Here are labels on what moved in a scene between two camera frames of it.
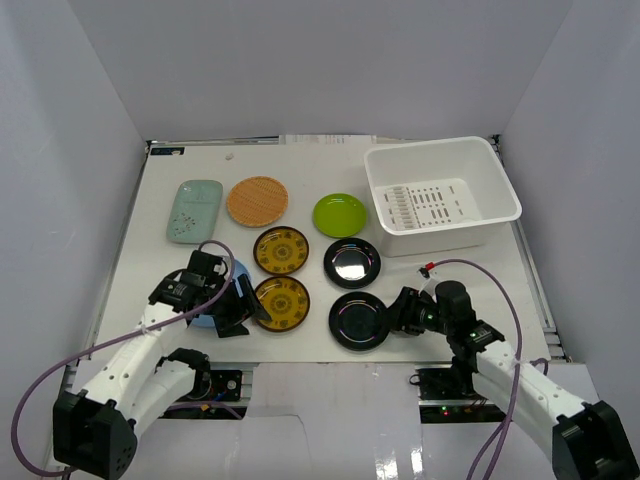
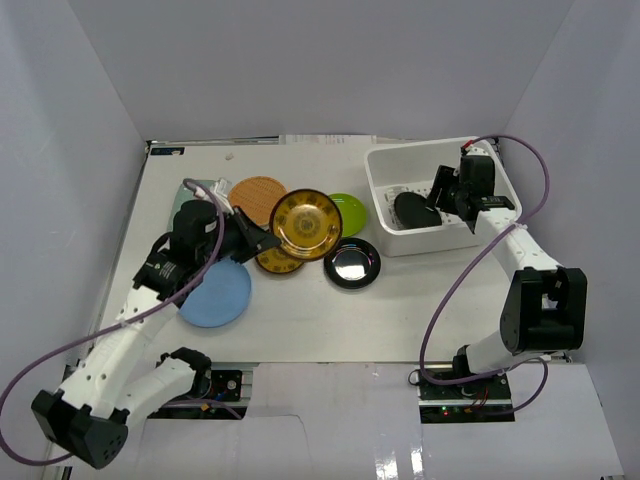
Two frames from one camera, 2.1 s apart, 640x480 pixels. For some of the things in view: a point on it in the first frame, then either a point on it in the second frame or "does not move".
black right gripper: (401, 314) → (445, 179)
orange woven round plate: (256, 201) does not move
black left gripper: (239, 306) → (243, 235)
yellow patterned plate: (286, 301) → (308, 224)
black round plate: (352, 263) does not move
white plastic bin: (440, 195) does not move
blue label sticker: (167, 150) does not move
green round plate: (340, 215) does not move
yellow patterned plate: (281, 250) does not move
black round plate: (359, 321) → (411, 211)
